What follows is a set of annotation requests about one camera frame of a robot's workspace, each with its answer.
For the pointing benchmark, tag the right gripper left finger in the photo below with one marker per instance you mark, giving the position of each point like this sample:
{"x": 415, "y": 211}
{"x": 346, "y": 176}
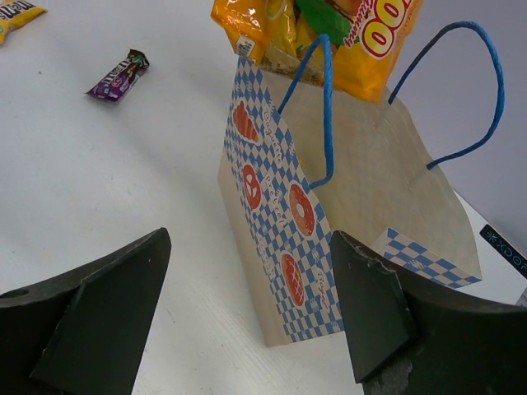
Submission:
{"x": 84, "y": 331}

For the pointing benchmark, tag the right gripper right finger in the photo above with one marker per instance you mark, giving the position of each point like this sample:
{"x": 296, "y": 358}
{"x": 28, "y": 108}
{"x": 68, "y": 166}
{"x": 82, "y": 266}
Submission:
{"x": 409, "y": 335}

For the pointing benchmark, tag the orange mango gummy bag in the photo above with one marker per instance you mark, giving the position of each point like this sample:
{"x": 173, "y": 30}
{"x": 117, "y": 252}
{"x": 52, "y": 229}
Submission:
{"x": 360, "y": 40}

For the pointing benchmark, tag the blue checkered paper bag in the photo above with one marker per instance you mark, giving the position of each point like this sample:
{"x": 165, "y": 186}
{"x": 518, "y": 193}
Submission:
{"x": 302, "y": 162}

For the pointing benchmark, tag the black xdof label sticker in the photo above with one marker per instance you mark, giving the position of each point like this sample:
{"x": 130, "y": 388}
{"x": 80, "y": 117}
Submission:
{"x": 516, "y": 259}

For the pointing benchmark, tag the purple m&m's packet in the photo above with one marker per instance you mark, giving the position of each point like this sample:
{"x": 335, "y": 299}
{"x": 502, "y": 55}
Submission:
{"x": 121, "y": 78}

